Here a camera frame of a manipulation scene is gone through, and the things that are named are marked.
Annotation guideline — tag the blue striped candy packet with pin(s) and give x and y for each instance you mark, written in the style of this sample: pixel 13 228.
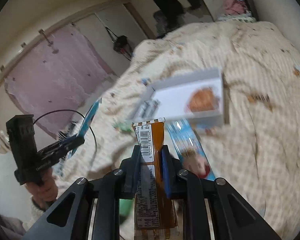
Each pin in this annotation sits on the blue striped candy packet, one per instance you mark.
pixel 185 142
pixel 90 116

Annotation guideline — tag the checked printed blanket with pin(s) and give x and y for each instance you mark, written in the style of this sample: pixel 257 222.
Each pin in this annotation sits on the checked printed blanket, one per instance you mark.
pixel 252 142

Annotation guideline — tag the white sliding wardrobe door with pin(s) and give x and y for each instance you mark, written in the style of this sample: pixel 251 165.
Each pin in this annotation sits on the white sliding wardrobe door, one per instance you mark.
pixel 125 17

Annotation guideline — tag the grey fleece garment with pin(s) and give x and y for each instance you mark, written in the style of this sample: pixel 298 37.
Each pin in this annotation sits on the grey fleece garment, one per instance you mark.
pixel 5 227

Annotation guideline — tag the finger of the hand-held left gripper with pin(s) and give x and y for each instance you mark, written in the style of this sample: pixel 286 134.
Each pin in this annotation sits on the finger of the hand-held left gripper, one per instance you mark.
pixel 55 157
pixel 72 142

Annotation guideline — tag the person's left hand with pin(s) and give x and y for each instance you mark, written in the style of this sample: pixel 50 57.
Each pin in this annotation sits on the person's left hand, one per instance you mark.
pixel 48 192

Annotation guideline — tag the black hanging bag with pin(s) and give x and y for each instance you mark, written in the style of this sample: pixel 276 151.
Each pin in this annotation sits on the black hanging bag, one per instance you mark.
pixel 120 45

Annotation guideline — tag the black white striped cloth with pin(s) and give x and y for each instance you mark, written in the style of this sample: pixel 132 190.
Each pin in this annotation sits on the black white striped cloth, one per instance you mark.
pixel 70 130

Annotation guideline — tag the pink crumpled clothes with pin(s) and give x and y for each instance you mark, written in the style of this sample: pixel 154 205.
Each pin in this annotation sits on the pink crumpled clothes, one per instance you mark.
pixel 235 6

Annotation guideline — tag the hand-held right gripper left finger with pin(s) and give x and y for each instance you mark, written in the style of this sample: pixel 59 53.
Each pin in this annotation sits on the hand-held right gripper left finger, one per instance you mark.
pixel 132 177

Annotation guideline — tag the white packet with black stripe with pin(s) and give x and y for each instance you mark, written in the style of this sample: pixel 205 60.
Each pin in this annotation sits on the white packet with black stripe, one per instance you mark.
pixel 147 108

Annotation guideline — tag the brown snack bar packet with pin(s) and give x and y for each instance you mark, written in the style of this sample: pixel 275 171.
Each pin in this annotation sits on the brown snack bar packet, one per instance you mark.
pixel 150 135

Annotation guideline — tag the green stick snack packet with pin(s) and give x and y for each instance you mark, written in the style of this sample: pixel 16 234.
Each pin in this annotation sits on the green stick snack packet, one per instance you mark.
pixel 123 127

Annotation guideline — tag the heart print pillow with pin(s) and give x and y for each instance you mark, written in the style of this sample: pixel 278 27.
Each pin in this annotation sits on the heart print pillow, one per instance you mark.
pixel 236 18

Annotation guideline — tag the pink curtain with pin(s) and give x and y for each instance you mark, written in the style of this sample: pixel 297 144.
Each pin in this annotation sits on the pink curtain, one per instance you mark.
pixel 52 80

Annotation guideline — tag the black headboard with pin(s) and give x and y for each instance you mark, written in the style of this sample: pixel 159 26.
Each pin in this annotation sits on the black headboard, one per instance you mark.
pixel 250 0

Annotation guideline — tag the packaged orange bun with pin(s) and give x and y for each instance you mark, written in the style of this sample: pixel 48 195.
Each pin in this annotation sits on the packaged orange bun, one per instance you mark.
pixel 202 100

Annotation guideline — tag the white cardboard box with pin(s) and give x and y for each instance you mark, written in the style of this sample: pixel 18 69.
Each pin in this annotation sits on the white cardboard box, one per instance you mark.
pixel 175 97

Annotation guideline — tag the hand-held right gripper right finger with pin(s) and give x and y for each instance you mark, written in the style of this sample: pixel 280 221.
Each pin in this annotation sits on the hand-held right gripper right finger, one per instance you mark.
pixel 165 177

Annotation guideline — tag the person's left forearm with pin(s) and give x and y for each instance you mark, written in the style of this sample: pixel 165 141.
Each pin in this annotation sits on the person's left forearm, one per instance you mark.
pixel 36 213

